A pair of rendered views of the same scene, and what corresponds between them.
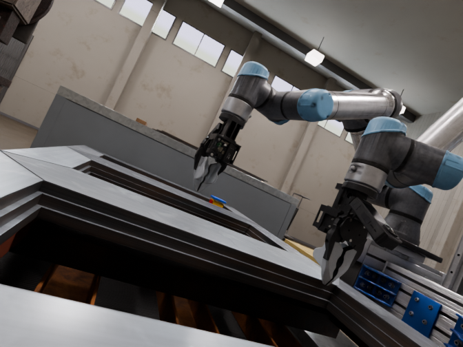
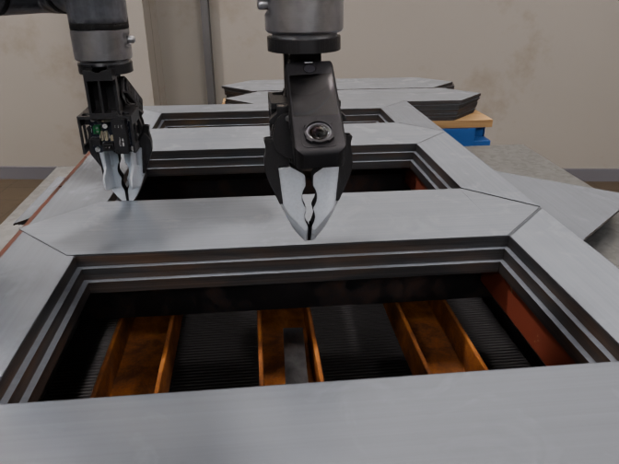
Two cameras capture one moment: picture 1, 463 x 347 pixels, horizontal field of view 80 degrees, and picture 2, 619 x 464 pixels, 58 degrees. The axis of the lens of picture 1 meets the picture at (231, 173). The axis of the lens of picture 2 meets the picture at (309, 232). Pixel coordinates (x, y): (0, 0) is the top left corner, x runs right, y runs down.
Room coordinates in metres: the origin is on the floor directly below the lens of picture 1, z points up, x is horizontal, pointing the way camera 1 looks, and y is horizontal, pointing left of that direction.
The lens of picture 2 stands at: (1.26, 0.20, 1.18)
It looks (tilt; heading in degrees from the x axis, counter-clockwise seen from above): 25 degrees down; 194
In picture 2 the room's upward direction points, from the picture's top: straight up
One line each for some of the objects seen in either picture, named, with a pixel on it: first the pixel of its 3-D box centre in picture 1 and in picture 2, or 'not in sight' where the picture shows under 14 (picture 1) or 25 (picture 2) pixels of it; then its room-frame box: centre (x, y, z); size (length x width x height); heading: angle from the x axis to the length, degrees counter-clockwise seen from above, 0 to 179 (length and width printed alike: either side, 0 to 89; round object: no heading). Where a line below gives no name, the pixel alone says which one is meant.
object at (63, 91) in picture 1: (187, 153); not in sight; (1.64, 0.29, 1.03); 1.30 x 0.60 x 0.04; 110
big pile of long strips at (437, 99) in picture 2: not in sight; (347, 98); (-0.48, -0.12, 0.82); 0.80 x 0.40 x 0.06; 110
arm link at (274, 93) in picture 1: (277, 105); not in sight; (0.76, -0.04, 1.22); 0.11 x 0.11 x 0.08; 34
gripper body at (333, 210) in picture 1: (346, 213); (110, 108); (0.58, -0.26, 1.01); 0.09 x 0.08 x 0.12; 20
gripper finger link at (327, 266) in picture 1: (322, 257); (133, 178); (0.57, -0.25, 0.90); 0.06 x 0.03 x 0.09; 20
